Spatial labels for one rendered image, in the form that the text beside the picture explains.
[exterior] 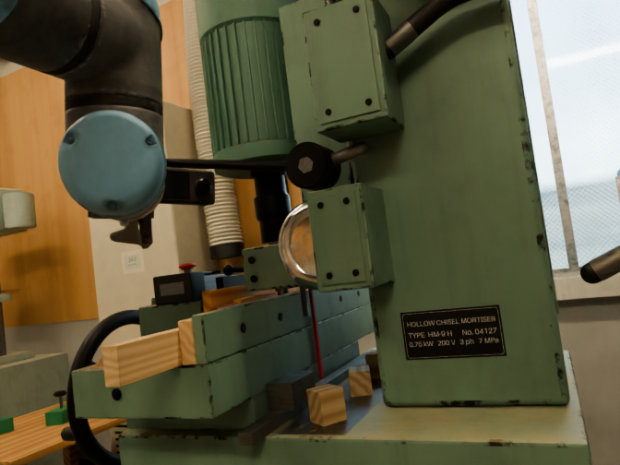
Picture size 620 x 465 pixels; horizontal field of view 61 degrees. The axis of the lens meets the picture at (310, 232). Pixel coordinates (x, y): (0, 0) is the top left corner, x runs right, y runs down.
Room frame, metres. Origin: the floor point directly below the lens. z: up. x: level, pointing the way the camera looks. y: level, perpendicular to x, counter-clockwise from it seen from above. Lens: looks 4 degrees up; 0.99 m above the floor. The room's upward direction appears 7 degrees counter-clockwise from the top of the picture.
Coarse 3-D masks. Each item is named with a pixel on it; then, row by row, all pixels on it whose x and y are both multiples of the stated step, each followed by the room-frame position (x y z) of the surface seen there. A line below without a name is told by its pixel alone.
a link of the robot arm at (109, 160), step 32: (96, 128) 0.45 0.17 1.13; (128, 128) 0.45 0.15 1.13; (160, 128) 0.50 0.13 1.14; (64, 160) 0.44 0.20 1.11; (96, 160) 0.45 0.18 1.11; (128, 160) 0.46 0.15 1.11; (160, 160) 0.47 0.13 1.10; (96, 192) 0.45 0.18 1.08; (128, 192) 0.46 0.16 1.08; (160, 192) 0.49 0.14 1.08
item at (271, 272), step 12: (252, 252) 0.84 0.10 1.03; (264, 252) 0.83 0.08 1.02; (276, 252) 0.82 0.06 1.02; (252, 264) 0.84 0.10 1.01; (264, 264) 0.83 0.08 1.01; (276, 264) 0.82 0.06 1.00; (252, 276) 0.84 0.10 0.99; (264, 276) 0.83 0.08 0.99; (276, 276) 0.83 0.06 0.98; (288, 276) 0.82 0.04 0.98; (252, 288) 0.84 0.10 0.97; (264, 288) 0.84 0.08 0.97; (276, 288) 0.83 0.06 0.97; (288, 288) 0.86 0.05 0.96
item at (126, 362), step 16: (144, 336) 0.57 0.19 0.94; (160, 336) 0.57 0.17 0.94; (176, 336) 0.59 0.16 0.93; (112, 352) 0.51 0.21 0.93; (128, 352) 0.53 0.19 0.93; (144, 352) 0.55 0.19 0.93; (160, 352) 0.57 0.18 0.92; (176, 352) 0.59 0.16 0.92; (112, 368) 0.52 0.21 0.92; (128, 368) 0.52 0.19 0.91; (144, 368) 0.54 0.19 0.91; (160, 368) 0.56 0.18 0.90; (112, 384) 0.52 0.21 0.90
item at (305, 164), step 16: (304, 144) 0.65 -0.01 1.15; (176, 160) 0.76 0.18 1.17; (192, 160) 0.75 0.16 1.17; (208, 160) 0.74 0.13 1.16; (224, 160) 0.73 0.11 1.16; (288, 160) 0.66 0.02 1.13; (304, 160) 0.65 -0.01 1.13; (320, 160) 0.65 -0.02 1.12; (336, 160) 0.66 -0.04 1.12; (288, 176) 0.67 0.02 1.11; (304, 176) 0.66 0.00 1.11; (320, 176) 0.65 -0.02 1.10; (336, 176) 0.68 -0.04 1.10
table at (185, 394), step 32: (352, 320) 1.01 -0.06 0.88; (256, 352) 0.68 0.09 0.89; (288, 352) 0.76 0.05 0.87; (96, 384) 0.65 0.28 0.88; (128, 384) 0.63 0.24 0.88; (160, 384) 0.61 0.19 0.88; (192, 384) 0.59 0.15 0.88; (224, 384) 0.61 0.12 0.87; (256, 384) 0.67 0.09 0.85; (96, 416) 0.65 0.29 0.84; (128, 416) 0.63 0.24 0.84; (160, 416) 0.61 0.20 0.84; (192, 416) 0.59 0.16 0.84
